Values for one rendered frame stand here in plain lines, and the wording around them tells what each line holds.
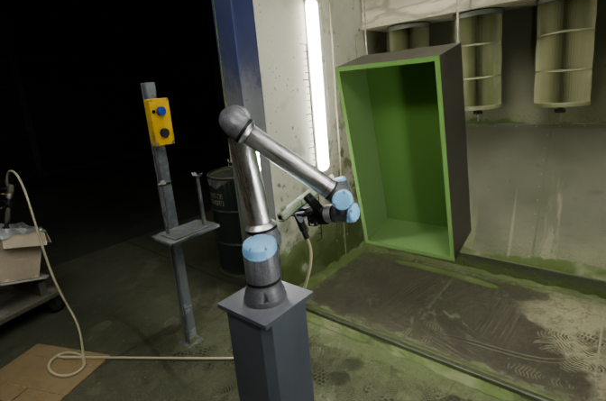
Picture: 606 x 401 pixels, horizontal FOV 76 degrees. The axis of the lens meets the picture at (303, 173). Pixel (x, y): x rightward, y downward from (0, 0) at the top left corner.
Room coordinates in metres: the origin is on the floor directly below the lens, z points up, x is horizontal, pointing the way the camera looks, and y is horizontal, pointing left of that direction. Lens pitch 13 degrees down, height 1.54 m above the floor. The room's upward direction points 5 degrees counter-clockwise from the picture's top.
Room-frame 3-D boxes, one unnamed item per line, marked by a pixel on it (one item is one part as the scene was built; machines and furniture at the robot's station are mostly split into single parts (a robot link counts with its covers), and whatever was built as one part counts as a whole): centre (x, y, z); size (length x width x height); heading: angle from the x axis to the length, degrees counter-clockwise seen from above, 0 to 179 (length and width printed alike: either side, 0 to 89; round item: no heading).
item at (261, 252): (1.58, 0.22, 0.83); 0.17 x 0.15 x 0.18; 178
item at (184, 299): (2.23, 0.82, 0.82); 0.06 x 0.06 x 1.64; 49
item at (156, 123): (2.19, 0.77, 1.42); 0.12 x 0.06 x 0.26; 139
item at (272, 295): (1.57, 0.22, 0.69); 0.19 x 0.19 x 0.10
